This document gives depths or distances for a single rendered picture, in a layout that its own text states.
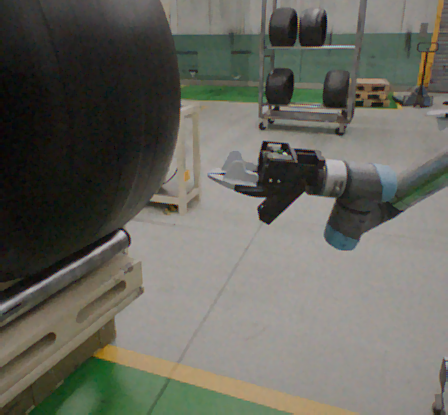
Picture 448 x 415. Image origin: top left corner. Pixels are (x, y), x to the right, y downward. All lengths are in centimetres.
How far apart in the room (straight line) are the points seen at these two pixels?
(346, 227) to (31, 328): 59
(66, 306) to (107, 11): 45
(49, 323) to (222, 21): 1179
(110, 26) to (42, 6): 9
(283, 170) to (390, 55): 1083
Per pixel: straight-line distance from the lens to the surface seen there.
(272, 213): 81
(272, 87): 598
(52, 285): 71
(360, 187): 81
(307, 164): 77
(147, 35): 59
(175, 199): 312
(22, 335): 69
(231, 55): 1211
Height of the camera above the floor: 127
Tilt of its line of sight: 20 degrees down
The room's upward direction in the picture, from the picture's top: straight up
